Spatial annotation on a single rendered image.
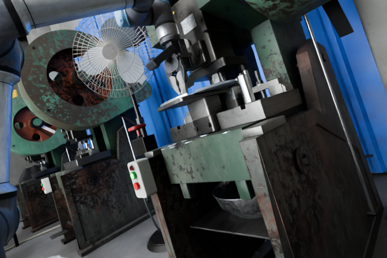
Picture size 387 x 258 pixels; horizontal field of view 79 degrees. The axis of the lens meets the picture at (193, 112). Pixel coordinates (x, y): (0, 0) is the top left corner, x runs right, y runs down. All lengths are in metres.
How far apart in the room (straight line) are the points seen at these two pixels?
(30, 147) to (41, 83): 1.75
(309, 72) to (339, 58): 0.86
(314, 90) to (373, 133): 0.99
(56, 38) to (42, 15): 1.58
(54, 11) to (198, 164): 0.58
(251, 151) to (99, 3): 0.51
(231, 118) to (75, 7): 0.52
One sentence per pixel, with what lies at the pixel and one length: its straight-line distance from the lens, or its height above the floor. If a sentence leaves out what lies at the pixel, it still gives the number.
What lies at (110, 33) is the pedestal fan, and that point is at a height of 1.43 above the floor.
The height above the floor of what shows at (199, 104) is 0.75.
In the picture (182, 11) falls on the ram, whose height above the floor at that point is 1.12.
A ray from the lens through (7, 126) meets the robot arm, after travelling 0.71.
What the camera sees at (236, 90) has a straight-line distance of 0.90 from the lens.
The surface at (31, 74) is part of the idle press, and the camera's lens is 2.06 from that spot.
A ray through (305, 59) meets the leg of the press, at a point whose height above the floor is 0.81.
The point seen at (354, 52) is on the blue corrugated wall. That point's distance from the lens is 1.92.
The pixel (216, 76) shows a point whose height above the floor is 0.85.
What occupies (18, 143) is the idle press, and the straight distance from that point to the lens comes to 3.66.
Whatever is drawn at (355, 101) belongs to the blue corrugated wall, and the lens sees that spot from 1.91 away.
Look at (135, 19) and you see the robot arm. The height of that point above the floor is 1.06.
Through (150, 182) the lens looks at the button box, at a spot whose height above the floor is 0.54.
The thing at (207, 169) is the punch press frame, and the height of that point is 0.54.
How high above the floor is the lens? 0.69
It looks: 3 degrees up
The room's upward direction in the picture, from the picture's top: 17 degrees counter-clockwise
